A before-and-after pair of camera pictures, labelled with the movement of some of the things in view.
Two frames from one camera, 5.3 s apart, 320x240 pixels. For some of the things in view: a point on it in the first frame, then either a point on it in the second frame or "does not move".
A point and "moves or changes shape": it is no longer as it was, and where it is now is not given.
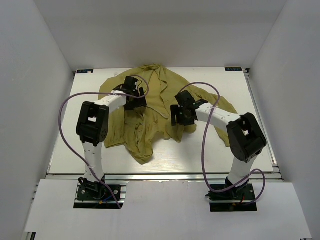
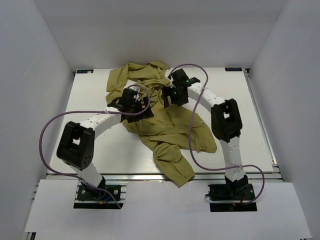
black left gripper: (140, 102) -> (146, 114)
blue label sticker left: (84, 71) does not move
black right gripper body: (182, 118) -> (177, 98)
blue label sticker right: (233, 69) does not move
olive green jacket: (139, 130) moves or changes shape
